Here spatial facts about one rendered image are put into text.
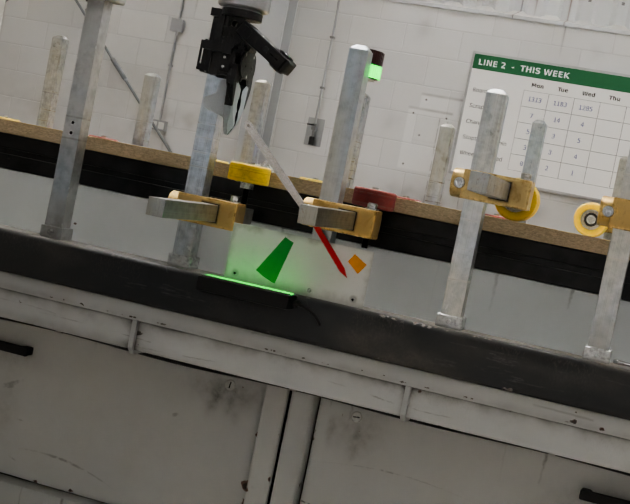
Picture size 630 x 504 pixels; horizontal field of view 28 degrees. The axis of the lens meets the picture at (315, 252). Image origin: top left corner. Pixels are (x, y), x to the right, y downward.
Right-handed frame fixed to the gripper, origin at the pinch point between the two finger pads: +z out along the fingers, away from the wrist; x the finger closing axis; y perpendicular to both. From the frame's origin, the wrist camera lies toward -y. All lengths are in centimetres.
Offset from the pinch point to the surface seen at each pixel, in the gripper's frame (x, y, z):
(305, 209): 18.2, -21.4, 10.8
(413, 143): -740, 128, -40
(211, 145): -6.3, 5.4, 3.5
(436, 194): -115, -16, 3
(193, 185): -6.3, 7.3, 11.2
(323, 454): -31, -20, 58
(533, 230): -27, -51, 7
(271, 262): -5.6, -10.2, 21.6
